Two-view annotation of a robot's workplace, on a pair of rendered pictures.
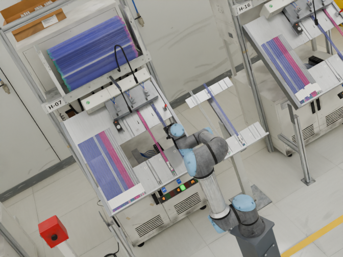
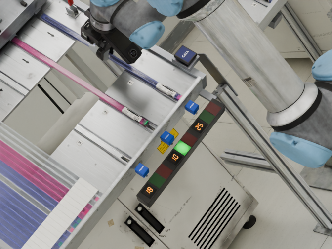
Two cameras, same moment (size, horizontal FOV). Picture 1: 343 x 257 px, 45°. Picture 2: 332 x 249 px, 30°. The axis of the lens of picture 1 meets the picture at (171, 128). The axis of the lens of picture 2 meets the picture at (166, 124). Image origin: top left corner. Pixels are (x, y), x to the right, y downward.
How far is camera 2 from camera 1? 1.21 m
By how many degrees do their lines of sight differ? 11
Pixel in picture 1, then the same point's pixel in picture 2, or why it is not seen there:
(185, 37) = not seen: outside the picture
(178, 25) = not seen: outside the picture
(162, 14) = not seen: outside the picture
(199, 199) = (235, 202)
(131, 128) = (17, 78)
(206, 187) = (231, 31)
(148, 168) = (86, 141)
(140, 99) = (10, 11)
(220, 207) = (292, 83)
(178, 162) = (149, 100)
